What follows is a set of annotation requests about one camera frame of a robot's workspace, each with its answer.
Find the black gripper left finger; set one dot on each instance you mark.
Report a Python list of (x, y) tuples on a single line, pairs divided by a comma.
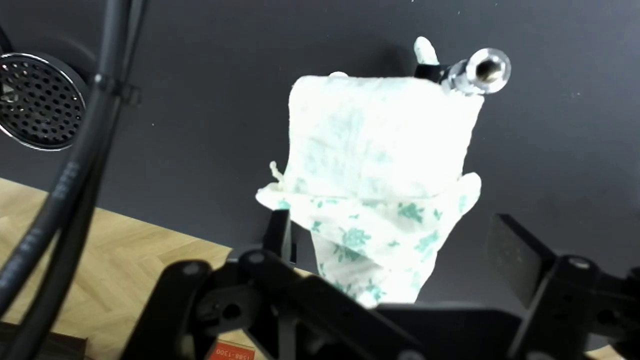
[(278, 233)]

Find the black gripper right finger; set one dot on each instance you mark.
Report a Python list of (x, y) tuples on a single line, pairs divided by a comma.
[(516, 251)]

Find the white cloth with green flowers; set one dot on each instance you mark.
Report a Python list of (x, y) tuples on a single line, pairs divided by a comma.
[(372, 146)]

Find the small red label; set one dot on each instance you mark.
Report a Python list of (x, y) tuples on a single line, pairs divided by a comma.
[(233, 352)]

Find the black zip tie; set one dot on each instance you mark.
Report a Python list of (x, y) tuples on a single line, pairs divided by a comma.
[(116, 89)]

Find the round perforated metal disc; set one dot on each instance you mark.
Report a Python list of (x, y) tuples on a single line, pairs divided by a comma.
[(37, 101)]

